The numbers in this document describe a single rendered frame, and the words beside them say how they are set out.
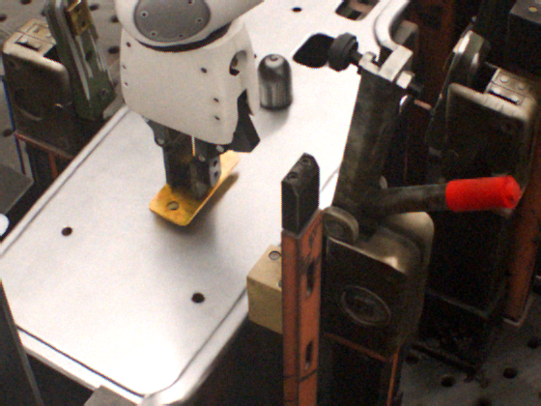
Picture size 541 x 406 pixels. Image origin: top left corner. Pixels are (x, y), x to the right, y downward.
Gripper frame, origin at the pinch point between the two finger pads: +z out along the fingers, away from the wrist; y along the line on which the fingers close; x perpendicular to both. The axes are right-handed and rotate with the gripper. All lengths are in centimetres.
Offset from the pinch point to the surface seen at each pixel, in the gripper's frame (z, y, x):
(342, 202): -4.6, -14.0, 1.7
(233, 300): 3.5, -8.3, 7.6
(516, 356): 33.5, -26.2, -18.8
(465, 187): -9.7, -22.8, 0.3
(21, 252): 3.5, 9.2, 12.7
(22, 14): 34, 59, -39
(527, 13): -8.3, -19.5, -22.6
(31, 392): -4.6, -4.3, 26.6
